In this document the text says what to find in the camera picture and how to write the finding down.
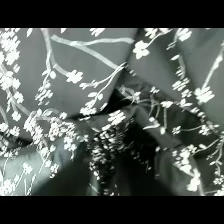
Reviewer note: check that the black floral print garment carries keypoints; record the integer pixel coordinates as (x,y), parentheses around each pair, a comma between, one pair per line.
(83,60)

